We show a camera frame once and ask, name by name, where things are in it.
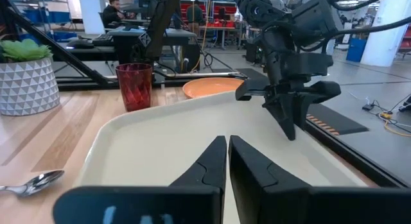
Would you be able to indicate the black power adapter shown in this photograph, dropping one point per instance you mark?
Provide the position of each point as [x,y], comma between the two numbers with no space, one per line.
[368,106]

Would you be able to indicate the red faceted plastic cup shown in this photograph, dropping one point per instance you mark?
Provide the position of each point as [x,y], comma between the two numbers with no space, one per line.
[134,87]

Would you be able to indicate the white patterned pot with succulent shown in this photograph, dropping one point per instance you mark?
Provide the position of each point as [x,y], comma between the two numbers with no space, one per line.
[27,86]

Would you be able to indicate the white pillar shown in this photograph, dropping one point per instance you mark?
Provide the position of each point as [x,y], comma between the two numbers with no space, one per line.
[91,12]
[385,34]

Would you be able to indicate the black diagonal frame strut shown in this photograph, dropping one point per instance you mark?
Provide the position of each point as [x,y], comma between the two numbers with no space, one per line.
[163,22]
[61,50]

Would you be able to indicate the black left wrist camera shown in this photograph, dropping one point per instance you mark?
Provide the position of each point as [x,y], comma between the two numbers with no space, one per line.
[316,15]

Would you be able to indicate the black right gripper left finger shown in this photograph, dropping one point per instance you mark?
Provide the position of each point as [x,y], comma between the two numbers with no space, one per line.
[205,172]

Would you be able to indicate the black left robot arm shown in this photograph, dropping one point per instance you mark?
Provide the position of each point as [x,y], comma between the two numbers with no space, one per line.
[257,9]

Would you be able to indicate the black floor mat orange stripes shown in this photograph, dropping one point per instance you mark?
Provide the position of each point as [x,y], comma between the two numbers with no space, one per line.
[340,121]

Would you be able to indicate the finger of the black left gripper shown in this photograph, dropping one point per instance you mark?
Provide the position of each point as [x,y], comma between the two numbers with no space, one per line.
[285,118]
[302,111]

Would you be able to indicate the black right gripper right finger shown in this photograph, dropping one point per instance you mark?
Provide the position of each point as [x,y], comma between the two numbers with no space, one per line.
[257,185]

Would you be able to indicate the black computer mouse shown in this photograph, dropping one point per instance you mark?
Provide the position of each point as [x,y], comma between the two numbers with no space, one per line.
[80,43]

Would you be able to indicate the blue storage crate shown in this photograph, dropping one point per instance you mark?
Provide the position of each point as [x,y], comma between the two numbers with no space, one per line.
[48,17]

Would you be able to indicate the beige plastic tray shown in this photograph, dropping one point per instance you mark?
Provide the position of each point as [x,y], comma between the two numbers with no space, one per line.
[160,147]

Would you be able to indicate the black keyboard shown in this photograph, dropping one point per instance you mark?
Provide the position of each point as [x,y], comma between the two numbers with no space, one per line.
[103,40]

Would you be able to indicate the red tool cabinet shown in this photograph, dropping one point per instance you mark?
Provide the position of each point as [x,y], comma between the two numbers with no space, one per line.
[224,12]

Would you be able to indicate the person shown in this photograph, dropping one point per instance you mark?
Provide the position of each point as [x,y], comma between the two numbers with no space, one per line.
[194,15]
[112,13]

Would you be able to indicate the black desk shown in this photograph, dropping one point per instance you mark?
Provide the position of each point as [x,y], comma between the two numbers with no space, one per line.
[128,44]

